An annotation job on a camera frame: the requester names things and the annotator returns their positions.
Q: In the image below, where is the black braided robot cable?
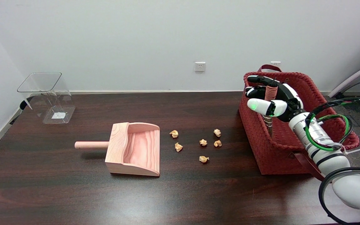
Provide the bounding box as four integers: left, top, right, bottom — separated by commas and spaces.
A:
305, 97, 360, 144

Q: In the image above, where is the small straw hand broom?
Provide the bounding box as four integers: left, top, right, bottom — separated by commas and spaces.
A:
263, 80, 279, 136

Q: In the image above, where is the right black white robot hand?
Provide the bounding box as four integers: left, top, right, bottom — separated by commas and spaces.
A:
245, 75, 305, 122

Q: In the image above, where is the grey office chair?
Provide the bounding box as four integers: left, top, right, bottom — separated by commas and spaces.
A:
328, 59, 360, 142

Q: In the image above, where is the green robot cable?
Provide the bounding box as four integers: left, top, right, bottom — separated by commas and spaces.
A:
305, 114, 350, 152

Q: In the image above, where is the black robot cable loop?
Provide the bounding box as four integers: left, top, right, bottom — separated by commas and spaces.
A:
318, 167, 360, 225

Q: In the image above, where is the wooden dustpan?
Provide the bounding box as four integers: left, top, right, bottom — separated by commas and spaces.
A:
75, 122, 160, 177

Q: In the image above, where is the clear plastic bin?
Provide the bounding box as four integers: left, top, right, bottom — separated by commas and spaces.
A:
17, 72, 76, 124

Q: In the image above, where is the red woven basket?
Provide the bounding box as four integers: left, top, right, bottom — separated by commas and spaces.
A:
239, 64, 360, 182

